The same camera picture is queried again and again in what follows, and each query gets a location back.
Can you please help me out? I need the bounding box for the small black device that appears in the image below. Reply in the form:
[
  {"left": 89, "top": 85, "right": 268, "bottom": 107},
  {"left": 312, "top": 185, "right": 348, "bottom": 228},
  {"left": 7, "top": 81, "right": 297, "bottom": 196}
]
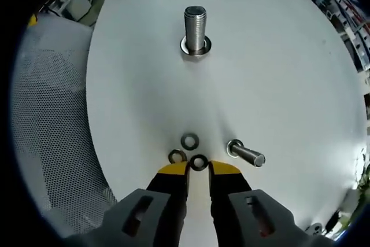
[{"left": 323, "top": 209, "right": 342, "bottom": 232}]

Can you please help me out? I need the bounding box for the thin steel threaded stud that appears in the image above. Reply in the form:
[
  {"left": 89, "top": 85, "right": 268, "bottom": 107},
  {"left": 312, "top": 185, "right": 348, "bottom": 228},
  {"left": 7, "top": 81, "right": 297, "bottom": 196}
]
[{"left": 226, "top": 139, "right": 267, "bottom": 169}]

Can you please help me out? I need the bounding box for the thick steel threaded stud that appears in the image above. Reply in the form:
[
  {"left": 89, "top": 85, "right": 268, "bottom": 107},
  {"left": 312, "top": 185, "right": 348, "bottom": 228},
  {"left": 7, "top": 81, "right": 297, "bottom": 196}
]
[{"left": 179, "top": 5, "right": 212, "bottom": 57}]

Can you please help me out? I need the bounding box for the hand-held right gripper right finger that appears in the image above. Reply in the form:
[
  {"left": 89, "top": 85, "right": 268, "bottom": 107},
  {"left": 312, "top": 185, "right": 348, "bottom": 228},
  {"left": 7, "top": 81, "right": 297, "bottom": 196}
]
[{"left": 208, "top": 160, "right": 319, "bottom": 247}]

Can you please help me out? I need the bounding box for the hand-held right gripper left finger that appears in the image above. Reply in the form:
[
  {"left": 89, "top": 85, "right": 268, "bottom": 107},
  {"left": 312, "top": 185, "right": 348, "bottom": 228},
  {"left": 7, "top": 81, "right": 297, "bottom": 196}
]
[{"left": 102, "top": 160, "right": 191, "bottom": 247}]

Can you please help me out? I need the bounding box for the white mesh office chair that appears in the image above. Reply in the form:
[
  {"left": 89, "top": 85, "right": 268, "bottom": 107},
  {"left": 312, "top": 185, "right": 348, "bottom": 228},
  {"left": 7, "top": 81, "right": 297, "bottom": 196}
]
[{"left": 12, "top": 20, "right": 119, "bottom": 232}]

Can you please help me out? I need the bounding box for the shelf with white bins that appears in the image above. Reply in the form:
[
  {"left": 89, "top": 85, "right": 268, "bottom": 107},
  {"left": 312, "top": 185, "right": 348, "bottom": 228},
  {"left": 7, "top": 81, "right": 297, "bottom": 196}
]
[{"left": 338, "top": 0, "right": 370, "bottom": 71}]

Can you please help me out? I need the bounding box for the large black washer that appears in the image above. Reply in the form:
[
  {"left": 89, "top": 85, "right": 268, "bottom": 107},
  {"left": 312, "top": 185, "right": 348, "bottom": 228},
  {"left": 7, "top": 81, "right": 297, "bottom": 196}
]
[{"left": 179, "top": 35, "right": 212, "bottom": 57}]

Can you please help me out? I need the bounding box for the white storage unit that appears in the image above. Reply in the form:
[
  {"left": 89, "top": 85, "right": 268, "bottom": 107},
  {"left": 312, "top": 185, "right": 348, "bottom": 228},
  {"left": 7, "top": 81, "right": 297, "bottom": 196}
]
[{"left": 65, "top": 0, "right": 91, "bottom": 23}]

